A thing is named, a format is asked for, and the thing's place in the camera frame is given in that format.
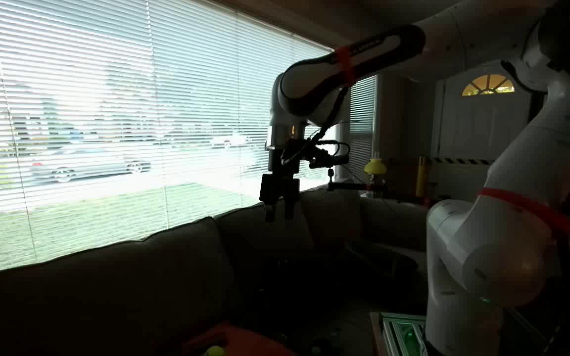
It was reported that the grey-brown fabric couch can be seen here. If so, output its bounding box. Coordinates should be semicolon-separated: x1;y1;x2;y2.
0;183;432;356

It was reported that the white door with arched window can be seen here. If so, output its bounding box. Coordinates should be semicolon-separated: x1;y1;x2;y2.
432;61;539;201

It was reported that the orange pillow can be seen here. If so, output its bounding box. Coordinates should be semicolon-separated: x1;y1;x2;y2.
178;320;301;356

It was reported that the black yellow caution tape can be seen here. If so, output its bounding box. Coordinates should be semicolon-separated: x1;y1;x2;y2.
430;156;495;165

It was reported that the narrow white window blind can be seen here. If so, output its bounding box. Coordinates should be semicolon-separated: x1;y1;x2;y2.
349;76;380;181

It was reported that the small yellow lamp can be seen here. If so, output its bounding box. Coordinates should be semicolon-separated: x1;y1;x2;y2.
362;156;390;179

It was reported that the large white window blind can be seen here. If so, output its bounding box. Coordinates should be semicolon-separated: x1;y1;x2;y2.
0;0;341;278

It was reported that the yellow post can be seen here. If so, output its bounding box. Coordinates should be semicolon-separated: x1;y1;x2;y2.
416;154;430;199

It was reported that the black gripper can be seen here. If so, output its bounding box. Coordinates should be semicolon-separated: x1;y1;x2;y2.
260;169;303;223

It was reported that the green white board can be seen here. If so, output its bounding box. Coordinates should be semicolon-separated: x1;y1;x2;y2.
380;310;432;356

